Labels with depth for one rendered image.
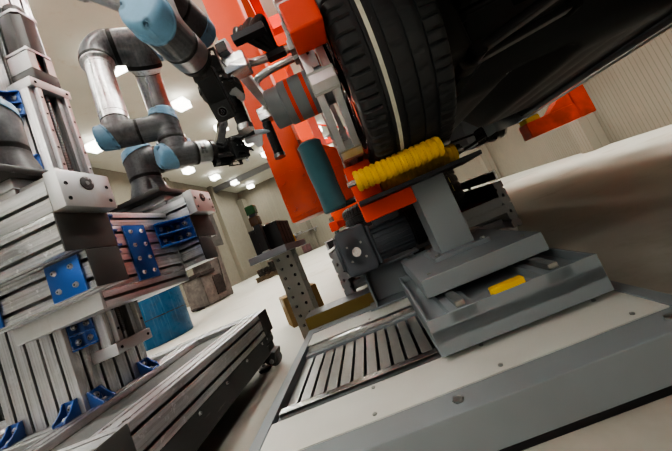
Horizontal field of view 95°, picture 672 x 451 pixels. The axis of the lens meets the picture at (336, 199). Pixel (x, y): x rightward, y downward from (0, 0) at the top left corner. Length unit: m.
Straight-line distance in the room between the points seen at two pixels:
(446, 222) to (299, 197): 0.68
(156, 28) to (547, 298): 0.86
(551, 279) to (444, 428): 0.35
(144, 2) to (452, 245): 0.86
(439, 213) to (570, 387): 0.49
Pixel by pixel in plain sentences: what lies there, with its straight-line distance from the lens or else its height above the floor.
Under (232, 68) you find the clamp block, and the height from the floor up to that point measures 0.91.
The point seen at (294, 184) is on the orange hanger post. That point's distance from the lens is 1.38.
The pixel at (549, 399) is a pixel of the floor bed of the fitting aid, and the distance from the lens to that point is 0.63.
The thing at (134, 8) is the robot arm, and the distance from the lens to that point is 0.65.
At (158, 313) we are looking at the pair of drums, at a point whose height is 0.37.
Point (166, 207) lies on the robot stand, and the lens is 1.33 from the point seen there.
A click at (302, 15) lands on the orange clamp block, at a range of 0.74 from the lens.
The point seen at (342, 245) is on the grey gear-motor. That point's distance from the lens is 1.13.
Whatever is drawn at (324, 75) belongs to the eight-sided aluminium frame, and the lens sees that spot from 0.77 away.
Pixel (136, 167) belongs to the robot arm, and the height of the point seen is 0.95.
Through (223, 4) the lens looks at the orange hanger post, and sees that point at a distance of 1.81.
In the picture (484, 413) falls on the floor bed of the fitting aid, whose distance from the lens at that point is 0.61.
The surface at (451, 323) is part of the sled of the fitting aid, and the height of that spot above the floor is 0.15.
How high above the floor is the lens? 0.40
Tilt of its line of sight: 6 degrees up
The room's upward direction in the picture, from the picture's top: 23 degrees counter-clockwise
